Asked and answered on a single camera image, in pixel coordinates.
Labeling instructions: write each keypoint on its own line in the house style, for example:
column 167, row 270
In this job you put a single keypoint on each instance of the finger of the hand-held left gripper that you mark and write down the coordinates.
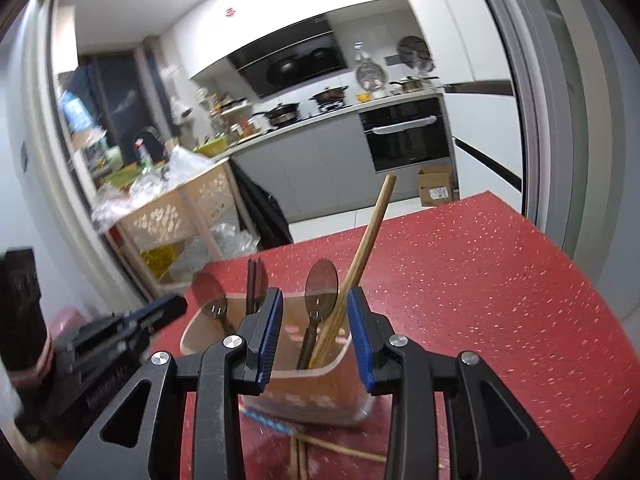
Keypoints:
column 162, row 310

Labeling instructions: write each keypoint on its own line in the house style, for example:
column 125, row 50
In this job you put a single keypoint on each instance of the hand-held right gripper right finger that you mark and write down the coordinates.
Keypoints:
column 360, row 345

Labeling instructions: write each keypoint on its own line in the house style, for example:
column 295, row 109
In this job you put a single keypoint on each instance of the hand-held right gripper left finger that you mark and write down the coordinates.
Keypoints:
column 267, row 340

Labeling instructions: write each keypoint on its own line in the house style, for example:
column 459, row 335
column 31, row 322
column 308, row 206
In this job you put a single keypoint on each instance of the dark brown chopstick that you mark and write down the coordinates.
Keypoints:
column 260, row 280
column 250, row 280

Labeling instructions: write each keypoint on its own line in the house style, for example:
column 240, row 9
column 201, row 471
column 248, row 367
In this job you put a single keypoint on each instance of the beige plastic utensil holder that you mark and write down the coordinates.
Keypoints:
column 305, row 402

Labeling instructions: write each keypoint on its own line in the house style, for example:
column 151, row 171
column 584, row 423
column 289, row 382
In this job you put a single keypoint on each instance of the blue patterned wooden chopstick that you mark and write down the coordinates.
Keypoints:
column 267, row 422

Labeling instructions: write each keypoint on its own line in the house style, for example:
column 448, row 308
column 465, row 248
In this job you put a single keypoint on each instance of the plain wooden chopstick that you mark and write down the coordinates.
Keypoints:
column 345, row 449
column 370, row 240

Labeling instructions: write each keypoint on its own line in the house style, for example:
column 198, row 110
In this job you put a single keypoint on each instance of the yellow plastic packaging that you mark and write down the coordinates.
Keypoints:
column 160, row 260

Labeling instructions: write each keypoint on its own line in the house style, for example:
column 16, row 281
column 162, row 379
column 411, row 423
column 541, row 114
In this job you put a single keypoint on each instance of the clear plastic bags bundle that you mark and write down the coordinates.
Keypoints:
column 225, row 250

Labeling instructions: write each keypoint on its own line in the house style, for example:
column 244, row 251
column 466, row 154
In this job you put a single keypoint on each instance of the beige plastic trolley rack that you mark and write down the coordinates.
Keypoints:
column 165, row 220

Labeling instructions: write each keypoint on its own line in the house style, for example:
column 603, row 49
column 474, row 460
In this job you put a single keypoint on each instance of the clear crumpled plastic bag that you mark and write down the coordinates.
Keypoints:
column 115, row 205

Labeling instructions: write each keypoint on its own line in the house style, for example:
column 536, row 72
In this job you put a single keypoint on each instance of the dark hanging jacket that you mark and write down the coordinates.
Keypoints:
column 265, row 210

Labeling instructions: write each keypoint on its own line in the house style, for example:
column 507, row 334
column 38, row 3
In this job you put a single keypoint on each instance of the light green basin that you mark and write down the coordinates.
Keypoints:
column 120, row 176

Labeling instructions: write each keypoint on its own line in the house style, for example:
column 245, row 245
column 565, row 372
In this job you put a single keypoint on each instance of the white crumpled plastic bag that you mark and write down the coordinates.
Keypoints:
column 187, row 165

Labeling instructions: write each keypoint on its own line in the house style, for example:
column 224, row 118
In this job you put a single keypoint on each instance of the bottle with red cap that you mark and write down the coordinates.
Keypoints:
column 142, row 152

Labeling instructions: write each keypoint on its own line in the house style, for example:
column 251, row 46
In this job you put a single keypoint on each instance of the green colander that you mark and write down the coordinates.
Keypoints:
column 210, row 147

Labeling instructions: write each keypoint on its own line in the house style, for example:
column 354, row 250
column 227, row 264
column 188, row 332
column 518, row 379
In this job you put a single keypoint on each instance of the grey lower cabinets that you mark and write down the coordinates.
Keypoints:
column 310, row 170

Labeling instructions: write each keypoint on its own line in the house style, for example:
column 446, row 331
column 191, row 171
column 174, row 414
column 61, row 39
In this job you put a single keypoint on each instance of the cardboard box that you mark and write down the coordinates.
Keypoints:
column 435, row 185

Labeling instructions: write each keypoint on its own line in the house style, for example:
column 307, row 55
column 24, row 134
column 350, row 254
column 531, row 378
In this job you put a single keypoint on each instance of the hanging white plastic bag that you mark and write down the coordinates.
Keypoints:
column 180, row 110

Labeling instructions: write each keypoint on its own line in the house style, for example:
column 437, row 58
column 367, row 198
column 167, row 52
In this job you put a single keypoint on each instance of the black built-in oven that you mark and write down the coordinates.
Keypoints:
column 405, row 145

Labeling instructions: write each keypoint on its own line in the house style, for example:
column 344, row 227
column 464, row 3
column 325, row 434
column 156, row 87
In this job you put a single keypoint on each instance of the spice rack with bottles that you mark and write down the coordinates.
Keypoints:
column 230, row 110

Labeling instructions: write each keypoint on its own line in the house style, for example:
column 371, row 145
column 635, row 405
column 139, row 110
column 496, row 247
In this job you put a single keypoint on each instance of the hanging blue white bag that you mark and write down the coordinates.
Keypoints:
column 75, row 105

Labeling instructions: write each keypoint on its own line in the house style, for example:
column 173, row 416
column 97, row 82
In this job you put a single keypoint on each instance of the black wok with lid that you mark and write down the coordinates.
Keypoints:
column 280, row 112

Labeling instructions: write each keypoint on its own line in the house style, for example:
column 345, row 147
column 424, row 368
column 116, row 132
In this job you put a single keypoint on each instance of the yellow bowl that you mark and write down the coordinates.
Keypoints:
column 364, row 96

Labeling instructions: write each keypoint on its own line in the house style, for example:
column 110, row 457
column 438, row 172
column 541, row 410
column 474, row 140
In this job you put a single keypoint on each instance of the dark cooking pot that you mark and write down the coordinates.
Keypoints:
column 330, row 94

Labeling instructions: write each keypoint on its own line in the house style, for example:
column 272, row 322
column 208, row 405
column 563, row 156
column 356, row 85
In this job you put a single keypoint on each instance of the small steel pot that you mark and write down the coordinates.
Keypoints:
column 407, row 85

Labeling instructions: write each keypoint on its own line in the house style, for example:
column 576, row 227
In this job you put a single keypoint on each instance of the round hanging pot lid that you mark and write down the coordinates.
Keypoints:
column 371, row 72

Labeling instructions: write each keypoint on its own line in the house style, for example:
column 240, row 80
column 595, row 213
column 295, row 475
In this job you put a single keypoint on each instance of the black range hood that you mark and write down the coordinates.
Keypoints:
column 290, row 60

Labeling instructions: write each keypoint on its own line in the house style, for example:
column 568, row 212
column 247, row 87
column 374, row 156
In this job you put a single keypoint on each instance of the round metal steamer plate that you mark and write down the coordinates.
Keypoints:
column 415, row 50

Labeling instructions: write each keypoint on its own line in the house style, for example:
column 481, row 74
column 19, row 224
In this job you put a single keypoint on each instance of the white upper cabinets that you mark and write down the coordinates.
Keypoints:
column 260, row 20

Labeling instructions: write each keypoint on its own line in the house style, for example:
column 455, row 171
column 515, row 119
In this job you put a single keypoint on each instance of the red paper decal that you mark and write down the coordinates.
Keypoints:
column 230, row 11

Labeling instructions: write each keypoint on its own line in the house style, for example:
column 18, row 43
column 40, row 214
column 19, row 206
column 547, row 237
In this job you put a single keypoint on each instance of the white refrigerator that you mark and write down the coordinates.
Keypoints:
column 480, row 35

